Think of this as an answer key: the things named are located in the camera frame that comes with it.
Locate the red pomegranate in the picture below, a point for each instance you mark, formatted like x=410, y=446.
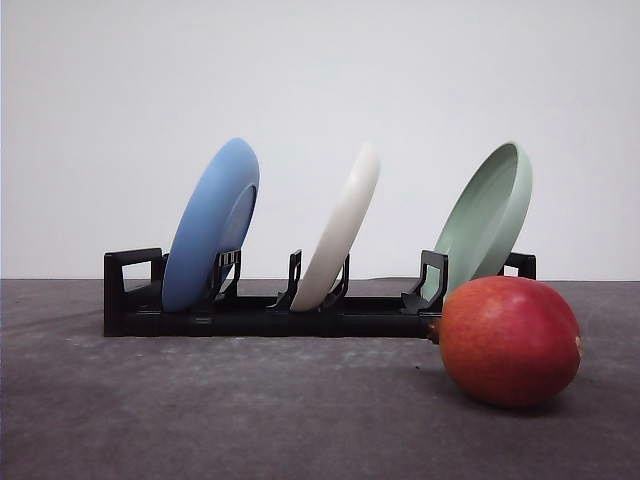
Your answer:
x=509, y=342

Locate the green plate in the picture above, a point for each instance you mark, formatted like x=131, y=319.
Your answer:
x=487, y=218

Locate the black dish rack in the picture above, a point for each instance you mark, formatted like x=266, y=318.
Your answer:
x=135, y=304

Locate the white plate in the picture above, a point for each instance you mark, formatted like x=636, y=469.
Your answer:
x=321, y=275

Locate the blue plate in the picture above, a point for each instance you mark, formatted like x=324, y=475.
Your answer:
x=216, y=221

